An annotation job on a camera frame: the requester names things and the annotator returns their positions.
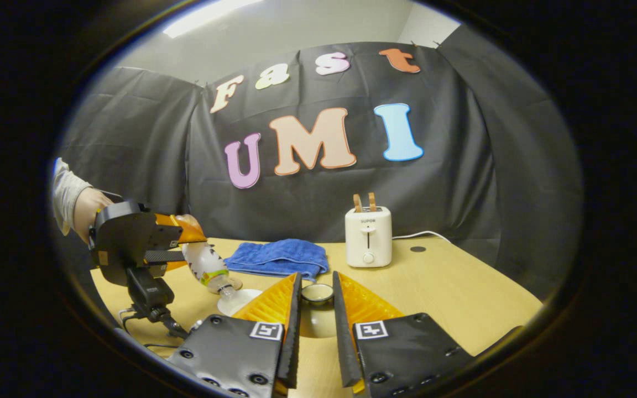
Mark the white toaster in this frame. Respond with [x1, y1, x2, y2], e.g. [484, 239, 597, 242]
[344, 206, 393, 269]

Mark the water bottle with white label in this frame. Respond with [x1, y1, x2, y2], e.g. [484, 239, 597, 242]
[177, 214, 243, 299]

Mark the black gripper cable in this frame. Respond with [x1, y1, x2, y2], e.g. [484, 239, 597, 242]
[118, 307, 189, 350]

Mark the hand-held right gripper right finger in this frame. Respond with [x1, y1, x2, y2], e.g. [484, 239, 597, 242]
[332, 271, 477, 398]

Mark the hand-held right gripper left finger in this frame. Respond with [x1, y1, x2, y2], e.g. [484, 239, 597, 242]
[166, 272, 302, 398]

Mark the white teacup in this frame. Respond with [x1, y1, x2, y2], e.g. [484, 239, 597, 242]
[217, 288, 264, 317]

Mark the black backdrop cloth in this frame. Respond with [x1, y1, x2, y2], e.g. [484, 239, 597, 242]
[56, 25, 583, 299]

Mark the white toaster cable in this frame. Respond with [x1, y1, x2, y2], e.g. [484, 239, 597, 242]
[391, 231, 452, 244]

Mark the blue towel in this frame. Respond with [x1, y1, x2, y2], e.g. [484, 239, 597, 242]
[223, 238, 330, 281]

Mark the white teacup lid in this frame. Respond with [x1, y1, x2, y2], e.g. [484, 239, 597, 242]
[299, 283, 342, 339]

